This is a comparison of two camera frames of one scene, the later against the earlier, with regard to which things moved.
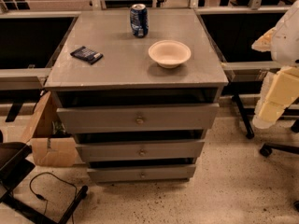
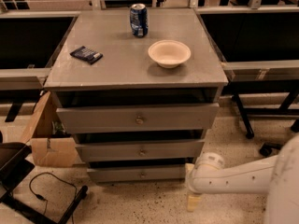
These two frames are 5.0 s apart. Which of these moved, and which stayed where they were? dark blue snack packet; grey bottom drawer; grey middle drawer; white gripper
Moved: white gripper
Stayed: grey bottom drawer; grey middle drawer; dark blue snack packet
